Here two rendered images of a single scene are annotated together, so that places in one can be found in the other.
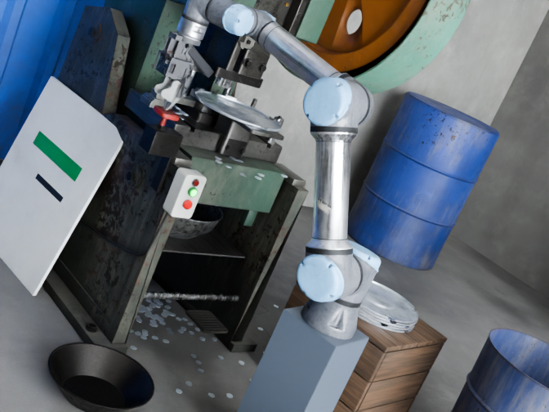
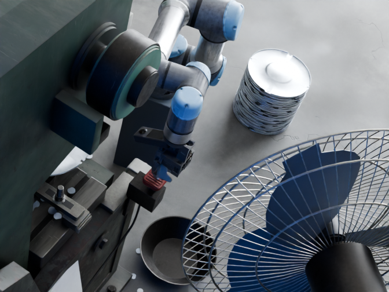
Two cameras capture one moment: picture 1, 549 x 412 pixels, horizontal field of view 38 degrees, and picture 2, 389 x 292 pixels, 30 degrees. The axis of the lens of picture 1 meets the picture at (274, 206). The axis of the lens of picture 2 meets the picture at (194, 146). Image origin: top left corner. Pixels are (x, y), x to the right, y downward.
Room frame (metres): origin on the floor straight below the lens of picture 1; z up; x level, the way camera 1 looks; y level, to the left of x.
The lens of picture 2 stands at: (2.73, 1.52, 2.43)
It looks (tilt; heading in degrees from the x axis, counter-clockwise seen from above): 50 degrees down; 241
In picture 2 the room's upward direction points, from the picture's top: 20 degrees clockwise
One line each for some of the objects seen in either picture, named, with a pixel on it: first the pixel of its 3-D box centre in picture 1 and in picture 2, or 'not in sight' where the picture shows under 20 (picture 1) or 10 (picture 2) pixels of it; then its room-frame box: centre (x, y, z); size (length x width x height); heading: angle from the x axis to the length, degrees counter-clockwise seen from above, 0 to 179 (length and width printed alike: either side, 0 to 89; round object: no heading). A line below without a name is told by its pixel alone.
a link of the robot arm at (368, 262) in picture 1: (351, 269); (169, 54); (1.99, -0.25, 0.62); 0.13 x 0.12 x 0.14; 153
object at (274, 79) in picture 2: not in sight; (279, 72); (1.36, -0.47, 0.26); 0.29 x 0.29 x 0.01
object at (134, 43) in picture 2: not in sight; (107, 79); (2.43, 0.50, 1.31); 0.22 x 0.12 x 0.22; 46
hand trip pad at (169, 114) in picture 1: (162, 123); (153, 184); (2.19, 0.38, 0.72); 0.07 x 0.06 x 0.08; 46
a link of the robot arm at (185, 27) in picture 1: (192, 29); (179, 129); (2.18, 0.39, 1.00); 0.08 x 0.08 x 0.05
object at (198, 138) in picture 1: (204, 126); (11, 184); (2.59, 0.31, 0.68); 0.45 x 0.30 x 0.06; 136
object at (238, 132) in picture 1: (238, 136); not in sight; (2.47, 0.19, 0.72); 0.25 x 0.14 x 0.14; 46
